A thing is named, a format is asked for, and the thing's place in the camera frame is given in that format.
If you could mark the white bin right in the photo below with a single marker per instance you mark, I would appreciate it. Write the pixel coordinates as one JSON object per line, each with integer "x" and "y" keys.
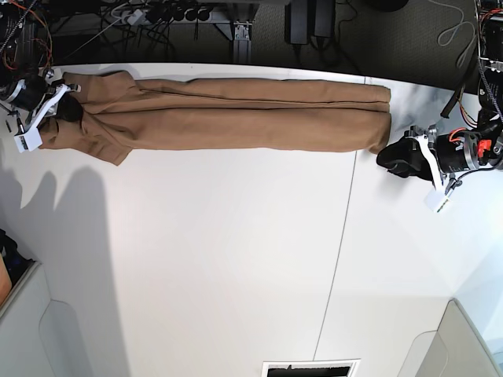
{"x": 455, "y": 348}

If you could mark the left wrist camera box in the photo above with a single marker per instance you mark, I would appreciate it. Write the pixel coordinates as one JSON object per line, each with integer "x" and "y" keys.
{"x": 437, "y": 201}

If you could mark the brown t-shirt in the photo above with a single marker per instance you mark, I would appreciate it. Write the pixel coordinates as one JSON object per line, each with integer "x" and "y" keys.
{"x": 121, "y": 114}

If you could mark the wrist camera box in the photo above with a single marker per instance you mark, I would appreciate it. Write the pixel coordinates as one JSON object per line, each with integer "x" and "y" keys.
{"x": 437, "y": 201}
{"x": 29, "y": 141}

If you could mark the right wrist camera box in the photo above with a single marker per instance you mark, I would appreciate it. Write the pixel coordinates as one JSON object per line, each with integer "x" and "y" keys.
{"x": 29, "y": 141}

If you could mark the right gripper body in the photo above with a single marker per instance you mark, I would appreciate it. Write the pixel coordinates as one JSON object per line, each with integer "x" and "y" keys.
{"x": 30, "y": 98}

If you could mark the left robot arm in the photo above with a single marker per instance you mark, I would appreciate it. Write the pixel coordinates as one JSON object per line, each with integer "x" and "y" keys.
{"x": 485, "y": 51}

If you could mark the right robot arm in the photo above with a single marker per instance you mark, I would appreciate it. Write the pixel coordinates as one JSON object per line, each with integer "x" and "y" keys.
{"x": 26, "y": 42}

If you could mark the black power adapter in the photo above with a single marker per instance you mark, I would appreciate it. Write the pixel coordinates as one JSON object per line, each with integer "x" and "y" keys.
{"x": 305, "y": 19}

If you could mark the aluminium frame post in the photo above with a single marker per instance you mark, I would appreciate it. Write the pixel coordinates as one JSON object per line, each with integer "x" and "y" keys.
{"x": 242, "y": 43}

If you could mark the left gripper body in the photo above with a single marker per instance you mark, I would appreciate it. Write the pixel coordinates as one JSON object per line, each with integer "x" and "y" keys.
{"x": 461, "y": 152}

